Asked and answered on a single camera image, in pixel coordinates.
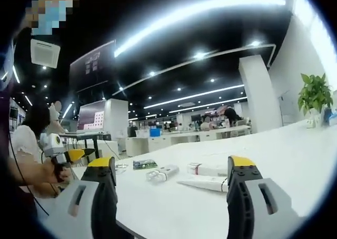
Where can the green skincare sachet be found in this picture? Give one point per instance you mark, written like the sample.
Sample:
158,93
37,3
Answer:
144,164

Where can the clear skincare bottle white cap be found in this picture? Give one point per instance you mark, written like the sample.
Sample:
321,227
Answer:
162,172

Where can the small clear skincare jar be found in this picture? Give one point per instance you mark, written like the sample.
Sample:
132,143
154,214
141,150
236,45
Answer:
121,168

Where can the row of white office desks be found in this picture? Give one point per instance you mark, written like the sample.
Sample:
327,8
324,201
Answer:
184,140

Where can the pink computer monitor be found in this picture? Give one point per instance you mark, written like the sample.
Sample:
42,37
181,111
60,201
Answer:
91,115

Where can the person's left hand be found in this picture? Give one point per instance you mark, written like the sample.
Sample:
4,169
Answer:
51,174

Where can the green potted plant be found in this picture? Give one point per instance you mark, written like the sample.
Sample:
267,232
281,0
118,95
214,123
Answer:
314,97

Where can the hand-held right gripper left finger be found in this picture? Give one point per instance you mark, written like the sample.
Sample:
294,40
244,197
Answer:
87,207

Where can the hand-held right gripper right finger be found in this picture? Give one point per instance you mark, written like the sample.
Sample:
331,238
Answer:
263,197

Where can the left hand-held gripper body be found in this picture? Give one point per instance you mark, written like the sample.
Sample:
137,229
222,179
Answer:
54,143

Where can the large dark wall screen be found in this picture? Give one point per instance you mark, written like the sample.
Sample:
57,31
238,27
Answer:
92,65

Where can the white skincare tube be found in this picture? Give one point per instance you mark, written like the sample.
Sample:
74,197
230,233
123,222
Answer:
205,184

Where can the ceiling air conditioner unit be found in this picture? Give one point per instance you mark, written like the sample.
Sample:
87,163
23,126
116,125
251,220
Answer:
45,52

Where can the black frame desk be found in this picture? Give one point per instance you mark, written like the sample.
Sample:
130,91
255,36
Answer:
84,136

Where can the blue storage crate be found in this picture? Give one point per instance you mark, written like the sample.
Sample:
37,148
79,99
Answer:
155,132

